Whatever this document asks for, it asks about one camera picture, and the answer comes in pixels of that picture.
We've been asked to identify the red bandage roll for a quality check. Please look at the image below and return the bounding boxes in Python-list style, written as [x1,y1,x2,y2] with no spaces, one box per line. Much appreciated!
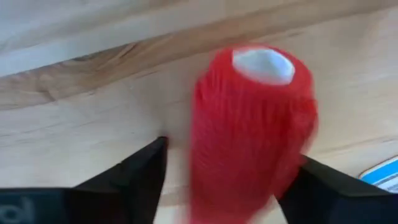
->
[185,43,319,224]

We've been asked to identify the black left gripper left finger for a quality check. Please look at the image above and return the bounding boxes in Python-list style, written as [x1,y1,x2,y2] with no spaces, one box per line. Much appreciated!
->
[0,136,169,224]

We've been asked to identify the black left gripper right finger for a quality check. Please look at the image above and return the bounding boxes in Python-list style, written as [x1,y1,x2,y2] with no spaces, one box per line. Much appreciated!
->
[278,155,398,224]

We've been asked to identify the white melatonin supplement bottle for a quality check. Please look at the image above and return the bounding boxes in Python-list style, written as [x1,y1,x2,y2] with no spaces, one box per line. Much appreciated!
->
[358,156,398,194]

